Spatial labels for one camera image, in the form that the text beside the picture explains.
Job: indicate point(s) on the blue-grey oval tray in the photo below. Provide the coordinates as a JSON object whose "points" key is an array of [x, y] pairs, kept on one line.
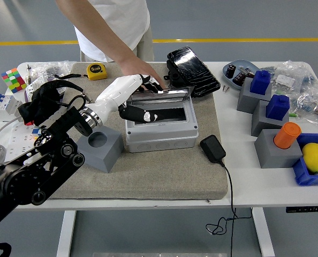
{"points": [[244, 64]]}

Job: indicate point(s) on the person's right forearm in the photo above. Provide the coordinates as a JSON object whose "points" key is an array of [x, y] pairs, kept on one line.
{"points": [[97, 29]]}

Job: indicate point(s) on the square yellow tape measure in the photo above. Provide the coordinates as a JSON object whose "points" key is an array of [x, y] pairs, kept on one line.
{"points": [[96, 71]]}

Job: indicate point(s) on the black plastic holder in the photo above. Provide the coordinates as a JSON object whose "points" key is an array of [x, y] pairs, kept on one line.
{"points": [[175, 76]]}

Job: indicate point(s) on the blue plastic block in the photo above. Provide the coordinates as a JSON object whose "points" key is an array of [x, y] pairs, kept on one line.
{"points": [[260, 83], [277, 108]]}

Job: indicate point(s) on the orange cylinder battery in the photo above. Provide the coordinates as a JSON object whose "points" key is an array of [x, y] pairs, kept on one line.
{"points": [[287, 135]]}

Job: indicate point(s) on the black table control panel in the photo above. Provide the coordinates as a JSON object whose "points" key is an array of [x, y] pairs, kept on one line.
{"points": [[303, 209]]}

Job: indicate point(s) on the black cracked glossy phone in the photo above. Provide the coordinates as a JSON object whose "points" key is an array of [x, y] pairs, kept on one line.
{"points": [[196, 69]]}

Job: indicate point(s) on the white power strip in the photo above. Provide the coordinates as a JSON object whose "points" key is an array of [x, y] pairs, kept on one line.
{"points": [[17, 142]]}

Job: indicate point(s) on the black power adapter plug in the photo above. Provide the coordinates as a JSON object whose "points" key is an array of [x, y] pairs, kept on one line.
{"points": [[212, 148]]}

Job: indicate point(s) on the pen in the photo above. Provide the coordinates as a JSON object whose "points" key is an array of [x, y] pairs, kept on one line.
{"points": [[29, 73]]}

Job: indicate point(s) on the upright black capacitor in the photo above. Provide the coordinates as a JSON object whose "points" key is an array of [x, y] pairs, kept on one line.
{"points": [[231, 71]]}

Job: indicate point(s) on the colourful puzzle cube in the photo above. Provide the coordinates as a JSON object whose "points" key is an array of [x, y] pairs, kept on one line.
{"points": [[13, 80], [36, 131]]}

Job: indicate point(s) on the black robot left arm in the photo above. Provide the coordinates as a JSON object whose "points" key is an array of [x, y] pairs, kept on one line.
{"points": [[27, 174]]}

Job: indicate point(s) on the grey block with round hole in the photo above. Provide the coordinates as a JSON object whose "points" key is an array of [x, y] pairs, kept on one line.
{"points": [[105, 158]]}

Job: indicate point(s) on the small green part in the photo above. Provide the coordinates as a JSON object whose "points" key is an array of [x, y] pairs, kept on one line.
{"points": [[292, 115]]}

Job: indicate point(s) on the black cloth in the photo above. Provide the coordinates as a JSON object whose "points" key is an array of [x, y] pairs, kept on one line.
{"points": [[30, 112]]}

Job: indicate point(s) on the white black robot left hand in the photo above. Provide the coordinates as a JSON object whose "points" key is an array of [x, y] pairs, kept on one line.
{"points": [[116, 92]]}

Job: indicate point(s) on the small metal clip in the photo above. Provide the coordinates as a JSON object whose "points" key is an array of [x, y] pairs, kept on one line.
{"points": [[244, 71]]}

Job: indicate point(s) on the white table leg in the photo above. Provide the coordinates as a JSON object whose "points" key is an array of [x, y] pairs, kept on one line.
{"points": [[66, 233], [263, 233]]}

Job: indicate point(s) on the person's right hand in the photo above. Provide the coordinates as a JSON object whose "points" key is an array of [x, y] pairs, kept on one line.
{"points": [[139, 67]]}

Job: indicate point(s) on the grey junction box with lid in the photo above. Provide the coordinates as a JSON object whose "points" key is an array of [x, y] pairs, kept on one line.
{"points": [[161, 136]]}

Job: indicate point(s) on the white printed carton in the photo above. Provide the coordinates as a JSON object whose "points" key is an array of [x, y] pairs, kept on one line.
{"points": [[31, 88]]}

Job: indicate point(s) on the dark lying capacitor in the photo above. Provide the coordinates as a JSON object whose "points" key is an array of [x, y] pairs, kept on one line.
{"points": [[238, 79]]}

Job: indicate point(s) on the white circuit breaker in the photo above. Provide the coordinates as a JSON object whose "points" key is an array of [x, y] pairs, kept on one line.
{"points": [[3, 107]]}

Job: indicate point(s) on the grey-brown fabric mat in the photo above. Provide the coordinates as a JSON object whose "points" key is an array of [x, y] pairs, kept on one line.
{"points": [[161, 179]]}

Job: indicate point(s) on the clear bag of parts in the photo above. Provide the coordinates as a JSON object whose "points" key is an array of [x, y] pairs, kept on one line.
{"points": [[46, 68], [292, 77], [311, 104]]}

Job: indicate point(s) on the grey holder block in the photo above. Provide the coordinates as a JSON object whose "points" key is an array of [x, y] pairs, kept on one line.
{"points": [[271, 158], [259, 120], [246, 101]]}

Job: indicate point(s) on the yellow lemon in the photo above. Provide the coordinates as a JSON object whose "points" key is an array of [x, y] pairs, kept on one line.
{"points": [[314, 156]]}

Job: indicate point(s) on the blue plastic bin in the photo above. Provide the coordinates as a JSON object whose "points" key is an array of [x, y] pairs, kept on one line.
{"points": [[302, 176]]}

